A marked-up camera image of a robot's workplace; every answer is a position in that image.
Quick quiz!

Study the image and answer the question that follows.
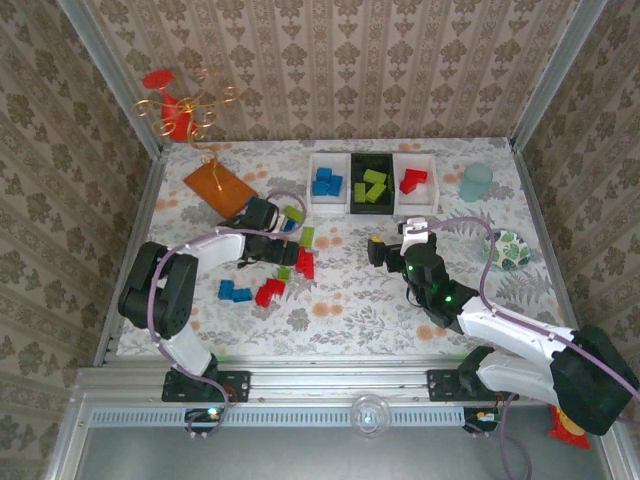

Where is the red plastic goblet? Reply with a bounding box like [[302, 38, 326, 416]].
[[143, 69, 194, 144]]

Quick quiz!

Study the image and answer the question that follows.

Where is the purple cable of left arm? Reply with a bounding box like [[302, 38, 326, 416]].
[[147, 189, 309, 441]]

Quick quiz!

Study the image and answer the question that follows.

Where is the aluminium side rail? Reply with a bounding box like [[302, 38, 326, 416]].
[[93, 149, 169, 364], [508, 137, 591, 364]]

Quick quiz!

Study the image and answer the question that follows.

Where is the small circuit board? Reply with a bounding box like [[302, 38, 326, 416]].
[[184, 407, 226, 426], [462, 407, 501, 432]]

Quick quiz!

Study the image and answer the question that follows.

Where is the leaf patterned bowl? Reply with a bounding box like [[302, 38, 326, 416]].
[[482, 228, 532, 272]]

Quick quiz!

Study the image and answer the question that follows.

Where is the white plastic container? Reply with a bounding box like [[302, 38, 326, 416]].
[[307, 152, 354, 215], [393, 152, 440, 215]]

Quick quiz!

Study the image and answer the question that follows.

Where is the black plastic container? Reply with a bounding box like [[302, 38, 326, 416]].
[[349, 152, 396, 216]]

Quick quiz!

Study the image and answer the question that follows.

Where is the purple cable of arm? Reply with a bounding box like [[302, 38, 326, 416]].
[[407, 217, 640, 480], [147, 189, 309, 441]]

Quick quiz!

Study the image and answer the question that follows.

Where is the clear glass dome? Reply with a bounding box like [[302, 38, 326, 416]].
[[349, 393, 392, 440]]

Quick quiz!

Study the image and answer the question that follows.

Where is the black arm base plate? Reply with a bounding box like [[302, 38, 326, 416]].
[[426, 368, 519, 402], [162, 368, 251, 404]]

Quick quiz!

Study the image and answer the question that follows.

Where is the gold wire ornament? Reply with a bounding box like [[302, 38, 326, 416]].
[[130, 67, 241, 194]]

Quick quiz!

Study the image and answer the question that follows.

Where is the translucent blue cup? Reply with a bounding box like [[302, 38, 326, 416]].
[[459, 162, 494, 203]]

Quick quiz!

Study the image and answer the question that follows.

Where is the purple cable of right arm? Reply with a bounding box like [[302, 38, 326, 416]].
[[407, 217, 640, 480]]

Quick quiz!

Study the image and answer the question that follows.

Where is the grey slotted cable duct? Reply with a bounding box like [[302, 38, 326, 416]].
[[89, 405, 466, 429]]

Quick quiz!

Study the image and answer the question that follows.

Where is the aluminium frame post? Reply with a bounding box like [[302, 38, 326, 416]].
[[509, 0, 609, 151], [57, 0, 166, 159]]

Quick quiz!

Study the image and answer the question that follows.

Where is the red snack packet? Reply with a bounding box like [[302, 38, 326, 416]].
[[547, 403, 591, 450]]

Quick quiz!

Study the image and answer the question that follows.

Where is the red L-shaped lego piece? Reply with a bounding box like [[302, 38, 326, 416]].
[[254, 278, 287, 307]]

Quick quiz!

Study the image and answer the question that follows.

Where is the orange wooden board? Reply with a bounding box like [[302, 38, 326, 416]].
[[183, 163, 259, 221]]

